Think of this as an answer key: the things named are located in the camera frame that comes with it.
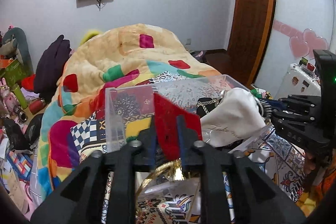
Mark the yellow green sponge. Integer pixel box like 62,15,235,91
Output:
125,118,151,142

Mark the red felt pouch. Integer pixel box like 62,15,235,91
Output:
154,93,202,161

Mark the clear plastic storage box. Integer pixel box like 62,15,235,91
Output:
100,78,267,196

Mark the floral fabric scrunchie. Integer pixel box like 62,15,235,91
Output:
251,88,273,100

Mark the white drawstring pouch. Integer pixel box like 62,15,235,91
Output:
201,88,266,147

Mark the black knitted pouch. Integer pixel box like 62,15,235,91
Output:
196,97,221,118

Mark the right hand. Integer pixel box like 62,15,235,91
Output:
303,151,316,175

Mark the white suitcase with stickers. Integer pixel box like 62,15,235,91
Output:
275,57,321,100

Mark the patterned bed sheet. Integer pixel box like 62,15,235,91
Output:
69,116,306,223

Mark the colourful patchwork blanket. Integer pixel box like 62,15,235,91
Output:
37,24,218,197

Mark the white wardrobe sliding door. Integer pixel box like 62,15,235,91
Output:
255,0,335,96

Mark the yellow fluffy item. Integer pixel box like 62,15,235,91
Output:
80,30,102,46

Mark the dark purple garment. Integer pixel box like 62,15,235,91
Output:
34,35,71,103

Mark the green thermos bottle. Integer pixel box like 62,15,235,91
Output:
12,84,28,109

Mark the pink rabbit plush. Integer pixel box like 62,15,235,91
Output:
1,78,17,115

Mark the brown wooden door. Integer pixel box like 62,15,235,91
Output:
228,0,275,86

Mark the green cardboard box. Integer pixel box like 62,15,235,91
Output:
1,59,32,88

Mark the grey neck pillow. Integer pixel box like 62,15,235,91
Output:
1,27,33,75

